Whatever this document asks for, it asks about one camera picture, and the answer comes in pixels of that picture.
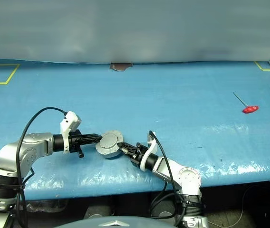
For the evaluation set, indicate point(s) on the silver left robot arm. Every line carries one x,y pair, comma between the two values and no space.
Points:
30,147

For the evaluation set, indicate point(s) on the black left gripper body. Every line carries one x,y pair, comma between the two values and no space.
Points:
74,142

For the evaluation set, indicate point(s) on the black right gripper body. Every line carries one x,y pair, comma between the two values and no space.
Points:
138,156

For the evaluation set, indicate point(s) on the grey robot torso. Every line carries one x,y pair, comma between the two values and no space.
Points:
116,224

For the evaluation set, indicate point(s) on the dark rounded shape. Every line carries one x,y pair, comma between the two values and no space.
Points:
164,210
99,211

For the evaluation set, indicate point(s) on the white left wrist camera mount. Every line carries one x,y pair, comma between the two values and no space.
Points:
70,121

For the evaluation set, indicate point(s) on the brown flat object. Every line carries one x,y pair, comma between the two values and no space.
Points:
119,66

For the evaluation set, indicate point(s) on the blue table cover sheet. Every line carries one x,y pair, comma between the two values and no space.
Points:
149,95

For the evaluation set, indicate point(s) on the crumpled clear plastic film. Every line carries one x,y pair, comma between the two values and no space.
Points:
44,206

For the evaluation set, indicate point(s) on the round silver motor lid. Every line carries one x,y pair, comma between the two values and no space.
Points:
108,141

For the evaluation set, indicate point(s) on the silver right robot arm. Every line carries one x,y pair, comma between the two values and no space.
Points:
189,177

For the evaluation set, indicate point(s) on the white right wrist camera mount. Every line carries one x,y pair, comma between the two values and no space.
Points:
152,145

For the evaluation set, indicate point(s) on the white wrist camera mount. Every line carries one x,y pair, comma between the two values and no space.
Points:
152,145
70,121

